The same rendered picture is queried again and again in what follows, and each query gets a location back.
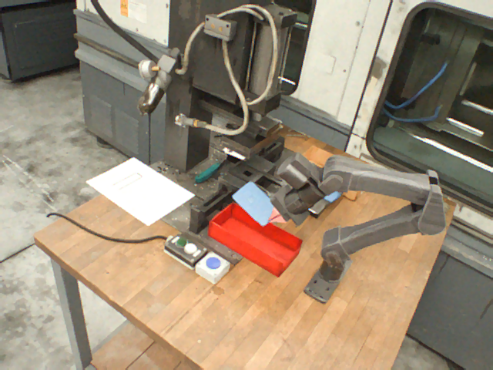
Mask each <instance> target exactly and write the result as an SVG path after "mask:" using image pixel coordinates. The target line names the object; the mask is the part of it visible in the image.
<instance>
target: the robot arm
mask: <svg viewBox="0 0 493 370"><path fill-rule="evenodd" d="M277 175H278V176H279V177H280V178H282V179H283V180H284V181H285V182H288V183H289V185H291V186H292V188H291V189H290V187H289V186H288V185H287V184H285V185H284V186H282V187H281V188H280V190H279V191H278V192H277V193H275V194H274V195H273V196H272V199H271V200H270V202H271V203H272V204H273V206H274V209H273V213H272V215H271V217H269V218H268V220H271V219H272V218H273V219H272V221H269V223H274V221H277V223H279V222H283V224H285V222H287V221H289V220H290V219H292V221H293V222H294V223H295V224H296V227H299V226H300V225H301V224H302V223H303V221H304V220H305V219H306V218H307V217H309V216H310V212H309V211H308V210H309V209H310V208H312V206H314V205H315V204H316V203H317V201H319V200H321V199H323V198H324V197H326V195H328V196H330V195H331V194H332V193H335V192H336V191H337V192H341V193H347V192H348V190H349V191H353V192H367V193H376V194H380V195H385V196H389V197H395V198H398V199H402V200H406V201H410V203H411V204H408V205H406V206H403V207H402V208H401V209H399V210H396V211H394V212H391V213H389V214H385V215H383V216H381V217H379V218H376V219H373V220H369V221H367V222H364V223H362V224H356V225H353V226H346V227H342V226H341V225H340V226H337V227H332V228H330V229H329V230H327V231H325V232H324V234H323V238H322V244H321V252H320V255H321V257H322V258H323V259H324V260H323V263H322V265H321V266H320V267H319V268H318V269H317V271H316V272H315V274H314V275H313V277H312V278H311V279H310V281H309V282H308V284H307V285H306V287H305V288H304V293H305V294H307V295H309V296H310V297H312V298H313V299H315V300H316V301H319V302H320V303H321V304H326V303H327V301H328V299H329V298H330V296H331V295H332V294H333V292H335V289H336V288H337V286H338V285H339V283H340V281H341V280H342V278H343V277H344V275H345V274H346V273H347V271H348V269H349V268H350V266H351V265H352V261H353V259H352V258H350V255H351V254H354V253H356V252H358V251H359V250H361V249H364V248H366V247H370V246H372V245H375V244H377V243H380V242H382V241H387V240H390V239H393V238H396V237H401V236H405V235H410V234H412V235H414V234H418V233H420V232H421V235H424V234H427V235H436V234H440V233H441V232H443V231H444V230H445V228H446V226H447V222H446V217H445V212H444V202H443V197H442V193H441V188H440V187H439V182H438V176H437V174H436V173H435V172H434V171H432V170H428V171H427V173H426V175H424V174H412V173H402V172H397V171H393V170H386V169H382V167H378V166H371V165H368V164H366V163H363V162H361V161H356V160H354V158H350V157H345V156H330V157H328V158H327V159H326V161H325V164H324V166H323V167H321V168H319V167H318V166H317V165H316V164H315V163H311V162H310V161H309V160H308V159H307V158H305V157H304V156H302V154H301V153H300V152H296V153H295V154H294V155H292V156H291V157H289V158H288V159H287V160H285V161H284V162H283V163H282V164H281V165H280V167H279V169H278V171H277ZM314 283H315V284H314ZM326 291H328V292H326Z"/></svg>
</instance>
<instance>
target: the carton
mask: <svg viewBox="0 0 493 370"><path fill-rule="evenodd" d="M302 156H304V157H305V158H307V159H308V160H309V161H310V162H311V163H315V164H316V165H317V166H318V167H319V168H321V167H323V166H324V164H325V161H326V159H327V158H328V157H330V156H335V155H333V154H332V153H330V152H327V151H326V150H323V149H321V148H319V147H317V146H314V145H313V146H311V147H310V148H309V149H308V150H306V151H304V152H303V153H302ZM361 194H362V192H353V191H349V190H348V192H347V193H343V194H342V196H344V197H346V198H348V199H350V200H352V201H354V202H355V200H356V199H357V198H358V197H359V196H360V195H361Z"/></svg>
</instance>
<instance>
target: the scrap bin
mask: <svg viewBox="0 0 493 370"><path fill-rule="evenodd" d="M208 236H210V237H211V238H213V239H214V240H216V241H217V242H218V243H221V244H222V245H224V246H226V247H228V248H229V249H230V250H232V251H234V252H236V253H238V254H240V255H241V256H243V257H245V258H246V259H248V260H249V261H250V262H252V263H253V264H256V265H257V266H259V267H261V268H263V269H264V270H265V271H268V272H269V273H271V274H272V275H275V276H277V277H278V278H279V277H280V276H281V274H282V273H283V272H284V271H285V270H286V269H287V268H288V267H289V265H290V263H291V262H292V261H294V259H295V258H296V257H297V256H298V254H299V253H300V249H301V245H302V242H303V240H302V239H301V238H299V237H297V236H295V235H294V234H292V233H290V232H287V231H285V230H284V229H282V228H280V227H278V226H277V225H275V224H272V223H268V224H267V225H266V226H264V227H262V226H261V225H260V224H259V223H258V222H257V221H256V220H255V219H254V218H253V217H251V216H250V215H249V214H248V213H247V212H246V211H245V210H244V209H243V208H242V207H241V206H240V205H238V203H235V202H232V203H230V205H229V206H228V207H226V208H225V209H224V210H222V211H221V212H219V213H218V214H217V215H216V216H215V217H213V218H212V219H211V220H210V222H209V230H208Z"/></svg>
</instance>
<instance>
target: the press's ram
mask: <svg viewBox="0 0 493 370"><path fill-rule="evenodd" d="M198 107H200V108H202V109H204V110H207V111H209V112H211V113H213V114H216V115H218V116H221V117H223V118H224V119H228V120H229V121H230V122H231V123H234V124H237V125H239V126H238V127H237V128H235V129H233V130H231V131H234V130H238V129H240V128H241V127H242V125H243V123H244V112H243V108H241V106H240V104H239V103H238V104H236V105H234V104H232V103H229V102H227V101H225V100H223V99H220V98H218V96H214V95H212V94H209V95H207V96H206V97H204V98H202V99H199V105H198ZM247 109H248V108H247ZM248 113H249V120H248V125H247V127H246V129H245V130H244V131H243V132H242V133H240V134H237V135H227V134H225V135H223V142H222V146H223V147H225V148H227V152H229V153H232V152H235V153H238V154H240V155H242V156H244V157H245V158H247V159H249V158H251V156H253V155H255V154H256V153H258V152H259V151H261V150H262V149H263V148H264V147H266V146H267V145H269V144H271V143H272V142H273V141H275V140H277V138H278V137H279V135H280V129H281V128H280V121H279V120H277V119H275V118H273V117H272V116H268V115H265V117H263V116H261V115H260V114H259V113H258V112H256V111H253V110H251V109H248Z"/></svg>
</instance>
